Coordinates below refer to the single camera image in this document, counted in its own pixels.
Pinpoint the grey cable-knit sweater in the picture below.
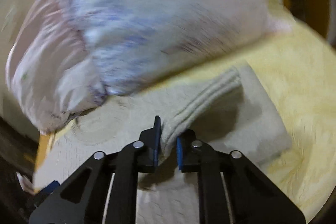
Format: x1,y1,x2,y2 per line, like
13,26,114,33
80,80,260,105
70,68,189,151
32,61,293,224

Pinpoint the pink floral pillow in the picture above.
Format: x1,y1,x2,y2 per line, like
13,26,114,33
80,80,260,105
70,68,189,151
6,0,107,134

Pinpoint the yellow patterned bed sheet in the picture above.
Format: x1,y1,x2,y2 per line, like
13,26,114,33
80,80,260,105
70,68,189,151
33,0,335,223

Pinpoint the floral pillow with tree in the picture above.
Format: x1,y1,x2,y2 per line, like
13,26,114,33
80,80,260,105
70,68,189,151
57,0,290,95

